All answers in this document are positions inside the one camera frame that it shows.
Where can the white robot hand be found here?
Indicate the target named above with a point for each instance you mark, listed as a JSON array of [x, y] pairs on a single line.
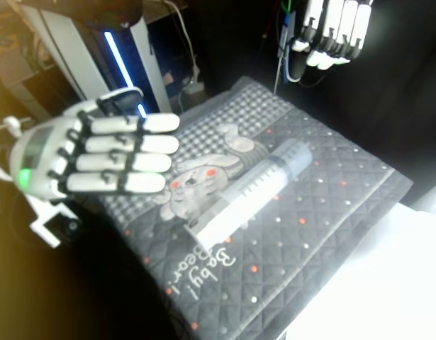
[[44, 152], [349, 21]]

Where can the large clear plastic syringe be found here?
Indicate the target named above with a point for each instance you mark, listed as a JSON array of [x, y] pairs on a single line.
[[253, 191]]

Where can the white cabinet with blue light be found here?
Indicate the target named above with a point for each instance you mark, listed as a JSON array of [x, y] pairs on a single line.
[[72, 53]]

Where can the cluttered shelf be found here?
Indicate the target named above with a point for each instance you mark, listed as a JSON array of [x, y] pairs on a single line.
[[8, 35]]

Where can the white power strip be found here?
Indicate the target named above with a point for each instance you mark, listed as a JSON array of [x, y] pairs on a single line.
[[194, 86]]

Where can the grey bear print quilt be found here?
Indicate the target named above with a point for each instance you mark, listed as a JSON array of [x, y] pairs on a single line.
[[302, 230]]

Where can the wrist camera on white bracket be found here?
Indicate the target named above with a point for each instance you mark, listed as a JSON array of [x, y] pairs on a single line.
[[51, 219]]

